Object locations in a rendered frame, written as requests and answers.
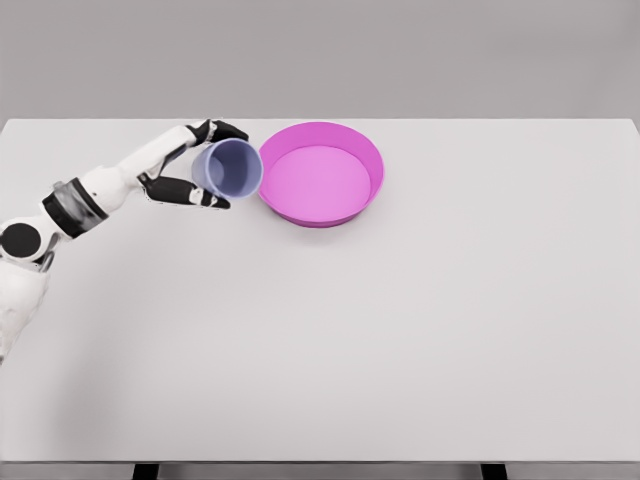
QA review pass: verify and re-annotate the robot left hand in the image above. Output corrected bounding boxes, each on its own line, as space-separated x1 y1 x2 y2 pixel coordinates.
115 118 250 211

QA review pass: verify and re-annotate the lavender blue cup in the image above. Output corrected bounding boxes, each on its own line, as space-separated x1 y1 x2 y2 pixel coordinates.
191 138 264 201

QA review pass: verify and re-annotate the pink round plate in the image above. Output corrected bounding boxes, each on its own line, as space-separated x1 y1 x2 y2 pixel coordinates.
257 121 386 229

